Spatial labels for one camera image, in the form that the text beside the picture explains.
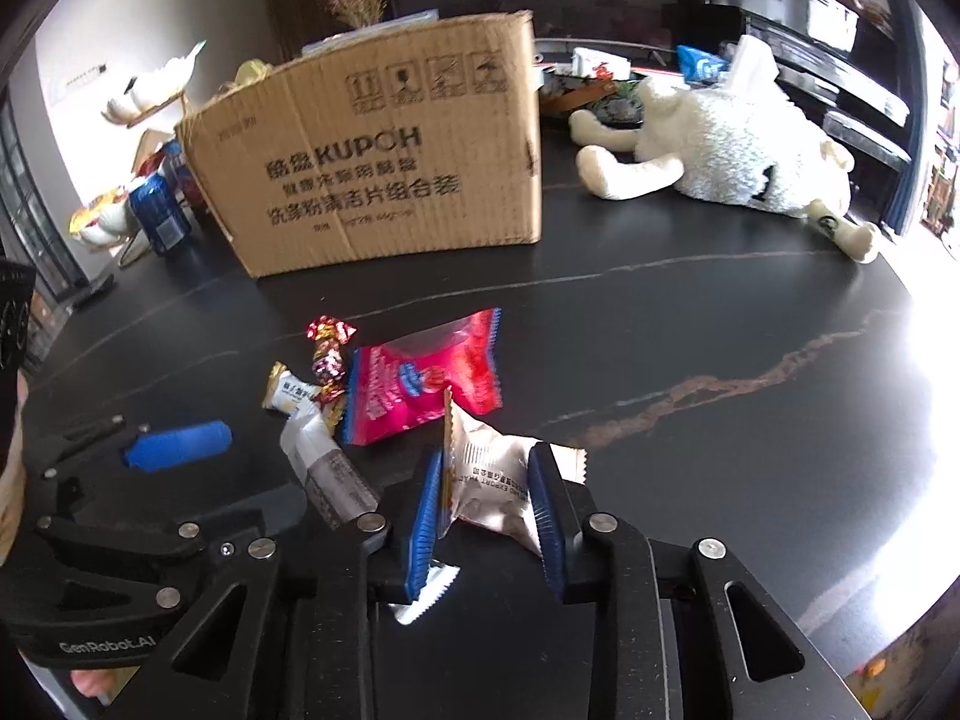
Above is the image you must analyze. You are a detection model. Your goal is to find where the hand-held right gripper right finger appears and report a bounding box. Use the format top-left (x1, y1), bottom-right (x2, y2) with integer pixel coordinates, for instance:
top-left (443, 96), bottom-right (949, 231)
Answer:
top-left (526, 443), bottom-right (854, 720)

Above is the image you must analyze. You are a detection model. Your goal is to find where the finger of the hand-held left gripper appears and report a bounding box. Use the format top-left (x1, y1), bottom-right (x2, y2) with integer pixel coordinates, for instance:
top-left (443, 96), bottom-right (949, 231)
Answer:
top-left (41, 483), bottom-right (305, 580)
top-left (28, 412), bottom-right (234, 482)

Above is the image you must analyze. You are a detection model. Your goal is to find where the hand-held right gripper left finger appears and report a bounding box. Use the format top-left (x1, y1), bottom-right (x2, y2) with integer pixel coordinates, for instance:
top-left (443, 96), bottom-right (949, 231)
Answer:
top-left (135, 447), bottom-right (446, 720)

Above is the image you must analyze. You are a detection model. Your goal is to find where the beige snack packet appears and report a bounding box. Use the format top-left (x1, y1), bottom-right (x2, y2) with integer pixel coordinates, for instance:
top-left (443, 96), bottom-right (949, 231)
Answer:
top-left (442, 388), bottom-right (589, 560)

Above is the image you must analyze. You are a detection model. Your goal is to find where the long white snack bar packet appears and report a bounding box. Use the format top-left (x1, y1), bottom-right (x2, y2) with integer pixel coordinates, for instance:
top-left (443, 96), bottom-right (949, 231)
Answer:
top-left (279, 397), bottom-right (461, 626)

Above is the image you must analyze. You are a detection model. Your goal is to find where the small white gold candy packet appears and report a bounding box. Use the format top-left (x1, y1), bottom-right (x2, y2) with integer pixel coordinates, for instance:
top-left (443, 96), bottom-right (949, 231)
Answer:
top-left (260, 361), bottom-right (326, 416)

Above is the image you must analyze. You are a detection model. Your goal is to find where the red snack packet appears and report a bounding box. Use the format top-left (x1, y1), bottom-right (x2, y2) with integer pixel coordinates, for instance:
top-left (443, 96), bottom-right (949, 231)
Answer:
top-left (335, 307), bottom-right (503, 448)

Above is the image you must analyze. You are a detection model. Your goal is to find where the foil twist-wrapped candy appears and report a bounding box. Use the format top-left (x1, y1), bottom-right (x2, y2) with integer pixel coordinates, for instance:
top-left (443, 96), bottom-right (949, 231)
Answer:
top-left (306, 313), bottom-right (359, 436)

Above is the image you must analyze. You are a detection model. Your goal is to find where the brown cardboard box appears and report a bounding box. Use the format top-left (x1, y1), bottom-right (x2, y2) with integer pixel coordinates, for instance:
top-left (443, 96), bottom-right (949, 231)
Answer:
top-left (174, 10), bottom-right (544, 280)

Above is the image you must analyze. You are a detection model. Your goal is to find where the person's left hand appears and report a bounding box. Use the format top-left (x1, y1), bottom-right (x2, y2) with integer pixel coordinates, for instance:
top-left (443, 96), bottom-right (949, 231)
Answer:
top-left (70, 669), bottom-right (114, 703)

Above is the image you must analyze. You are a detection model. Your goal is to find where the black phone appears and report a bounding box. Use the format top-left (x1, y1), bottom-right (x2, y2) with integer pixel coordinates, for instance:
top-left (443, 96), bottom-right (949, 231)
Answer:
top-left (70, 274), bottom-right (116, 307)

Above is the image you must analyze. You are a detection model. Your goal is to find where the blue drink can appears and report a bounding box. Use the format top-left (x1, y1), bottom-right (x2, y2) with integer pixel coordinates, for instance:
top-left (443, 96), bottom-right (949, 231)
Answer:
top-left (128, 172), bottom-right (198, 257)

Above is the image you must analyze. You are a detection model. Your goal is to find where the blue drink carton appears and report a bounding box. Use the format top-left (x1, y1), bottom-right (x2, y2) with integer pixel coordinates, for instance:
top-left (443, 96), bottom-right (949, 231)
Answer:
top-left (160, 138), bottom-right (209, 212)

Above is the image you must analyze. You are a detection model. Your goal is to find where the white plush sheep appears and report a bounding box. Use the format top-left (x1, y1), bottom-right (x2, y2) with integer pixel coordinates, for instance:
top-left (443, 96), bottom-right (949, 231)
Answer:
top-left (568, 75), bottom-right (881, 266)

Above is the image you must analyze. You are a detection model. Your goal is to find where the tray of small things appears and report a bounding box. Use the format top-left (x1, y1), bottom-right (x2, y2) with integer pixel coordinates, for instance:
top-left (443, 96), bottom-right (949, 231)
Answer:
top-left (535, 47), bottom-right (647, 130)

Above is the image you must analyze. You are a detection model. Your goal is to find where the clear plastic box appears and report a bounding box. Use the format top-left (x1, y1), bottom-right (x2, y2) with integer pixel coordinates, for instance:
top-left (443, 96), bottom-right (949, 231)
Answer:
top-left (300, 8), bottom-right (443, 55)

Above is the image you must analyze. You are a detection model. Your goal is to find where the dried flower bouquet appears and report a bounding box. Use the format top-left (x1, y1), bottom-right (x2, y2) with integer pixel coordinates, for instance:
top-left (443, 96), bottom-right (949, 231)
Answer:
top-left (325, 0), bottom-right (389, 29)

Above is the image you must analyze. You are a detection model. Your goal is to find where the blue snack bag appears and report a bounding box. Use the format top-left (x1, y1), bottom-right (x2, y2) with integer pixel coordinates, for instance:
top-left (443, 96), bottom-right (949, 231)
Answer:
top-left (675, 44), bottom-right (728, 84)

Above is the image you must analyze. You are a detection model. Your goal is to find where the blue curtain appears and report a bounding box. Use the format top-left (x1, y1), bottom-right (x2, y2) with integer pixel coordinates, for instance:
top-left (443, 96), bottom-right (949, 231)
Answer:
top-left (868, 0), bottom-right (940, 235)

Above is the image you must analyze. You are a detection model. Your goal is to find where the white tissue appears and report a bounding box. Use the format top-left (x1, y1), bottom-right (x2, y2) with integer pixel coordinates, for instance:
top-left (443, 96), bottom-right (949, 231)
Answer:
top-left (723, 33), bottom-right (782, 84)

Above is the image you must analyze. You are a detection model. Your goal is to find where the black upright piano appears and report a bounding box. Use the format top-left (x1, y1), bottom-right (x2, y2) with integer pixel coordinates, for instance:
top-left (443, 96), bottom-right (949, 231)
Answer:
top-left (703, 0), bottom-right (914, 166)

